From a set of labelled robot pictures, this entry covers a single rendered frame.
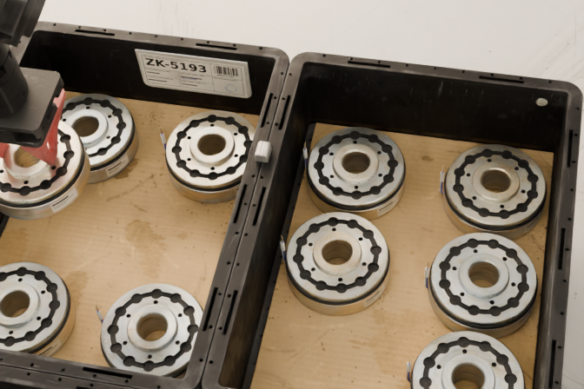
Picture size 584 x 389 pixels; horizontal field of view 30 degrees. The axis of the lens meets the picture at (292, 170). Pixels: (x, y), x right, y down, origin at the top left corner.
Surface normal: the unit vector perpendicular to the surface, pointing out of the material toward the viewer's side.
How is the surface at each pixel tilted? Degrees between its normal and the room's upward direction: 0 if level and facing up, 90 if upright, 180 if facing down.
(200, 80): 90
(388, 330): 0
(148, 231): 0
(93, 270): 0
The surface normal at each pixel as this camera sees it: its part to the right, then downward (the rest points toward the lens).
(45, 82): -0.10, -0.54
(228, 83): -0.21, 0.80
